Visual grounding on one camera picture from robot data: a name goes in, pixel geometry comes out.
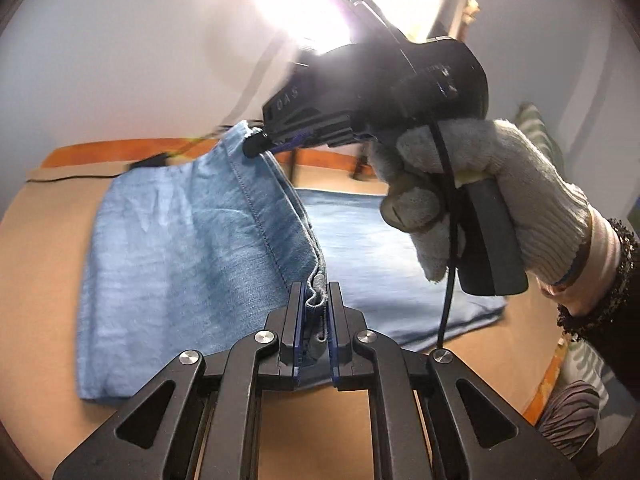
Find person's right hand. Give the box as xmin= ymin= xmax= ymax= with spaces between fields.
xmin=375 ymin=117 xmax=593 ymax=286

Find light blue denim pants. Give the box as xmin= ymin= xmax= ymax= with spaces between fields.
xmin=75 ymin=120 xmax=508 ymax=403

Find person's right forearm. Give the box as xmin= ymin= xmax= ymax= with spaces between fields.
xmin=537 ymin=210 xmax=640 ymax=346

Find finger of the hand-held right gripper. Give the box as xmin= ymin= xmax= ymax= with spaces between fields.
xmin=243 ymin=127 xmax=321 ymax=158

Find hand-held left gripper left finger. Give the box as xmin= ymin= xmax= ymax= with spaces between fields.
xmin=52 ymin=282 xmax=306 ymax=480

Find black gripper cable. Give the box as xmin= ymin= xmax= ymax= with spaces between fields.
xmin=431 ymin=121 xmax=463 ymax=350

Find zebra patterned clothing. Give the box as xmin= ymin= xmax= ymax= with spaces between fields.
xmin=537 ymin=380 xmax=601 ymax=466

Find black ring light cable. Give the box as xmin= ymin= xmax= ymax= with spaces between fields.
xmin=27 ymin=122 xmax=266 ymax=183

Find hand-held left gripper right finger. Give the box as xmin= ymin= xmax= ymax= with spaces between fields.
xmin=327 ymin=282 xmax=583 ymax=480

